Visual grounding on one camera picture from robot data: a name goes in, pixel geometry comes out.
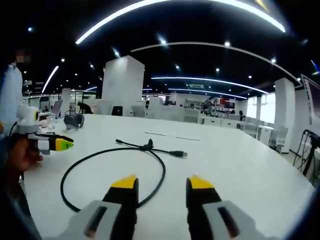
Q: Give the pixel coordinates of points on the person's dark clothing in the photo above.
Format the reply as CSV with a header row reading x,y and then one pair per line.
x,y
12,205

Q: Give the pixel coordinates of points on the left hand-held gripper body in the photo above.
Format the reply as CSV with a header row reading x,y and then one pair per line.
x,y
26,120

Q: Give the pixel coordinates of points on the small black clip object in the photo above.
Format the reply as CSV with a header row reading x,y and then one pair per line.
x,y
148,145

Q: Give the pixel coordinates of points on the white framed screen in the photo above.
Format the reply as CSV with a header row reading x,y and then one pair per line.
x,y
313,100

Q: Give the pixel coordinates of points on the grey padded object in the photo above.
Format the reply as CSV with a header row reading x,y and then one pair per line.
x,y
73,121

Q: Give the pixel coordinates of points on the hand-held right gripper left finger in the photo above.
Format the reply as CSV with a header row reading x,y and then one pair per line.
x,y
122,205

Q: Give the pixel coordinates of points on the white desktop computer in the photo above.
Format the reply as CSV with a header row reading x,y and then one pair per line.
x,y
57,108

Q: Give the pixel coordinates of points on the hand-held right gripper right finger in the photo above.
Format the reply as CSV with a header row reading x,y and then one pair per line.
x,y
202,202

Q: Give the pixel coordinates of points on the white desk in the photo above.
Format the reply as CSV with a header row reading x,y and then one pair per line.
x,y
212,170

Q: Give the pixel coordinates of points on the small black screen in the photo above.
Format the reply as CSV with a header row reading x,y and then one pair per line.
x,y
117,111

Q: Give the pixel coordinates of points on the person's left hand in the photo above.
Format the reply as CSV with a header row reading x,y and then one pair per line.
x,y
23,155

